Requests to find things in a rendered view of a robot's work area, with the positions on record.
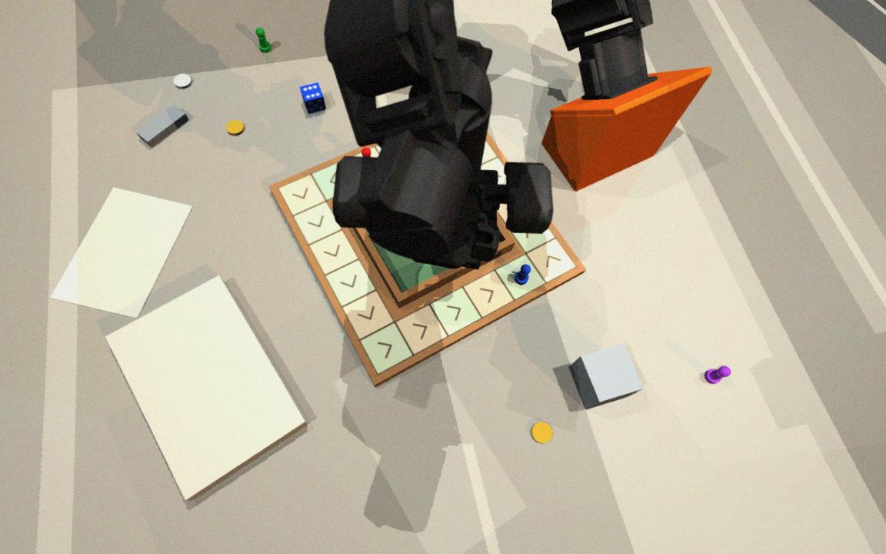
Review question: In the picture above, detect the blue die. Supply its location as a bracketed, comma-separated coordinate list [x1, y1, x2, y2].
[299, 82, 326, 114]

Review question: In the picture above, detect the purple pawn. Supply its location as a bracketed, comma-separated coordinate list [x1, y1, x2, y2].
[704, 365, 731, 384]

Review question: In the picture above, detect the white flat disc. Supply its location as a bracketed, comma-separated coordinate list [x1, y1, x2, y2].
[174, 74, 192, 88]

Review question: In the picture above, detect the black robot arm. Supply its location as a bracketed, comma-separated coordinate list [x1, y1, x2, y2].
[324, 0, 658, 269]

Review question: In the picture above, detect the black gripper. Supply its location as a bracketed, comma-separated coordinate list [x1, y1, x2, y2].
[333, 153, 553, 234]

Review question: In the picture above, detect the blue pawn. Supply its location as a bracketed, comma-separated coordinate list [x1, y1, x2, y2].
[515, 264, 531, 285]

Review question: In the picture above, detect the yellow round disc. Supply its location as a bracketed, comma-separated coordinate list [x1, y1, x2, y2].
[226, 120, 245, 135]
[532, 422, 553, 443]

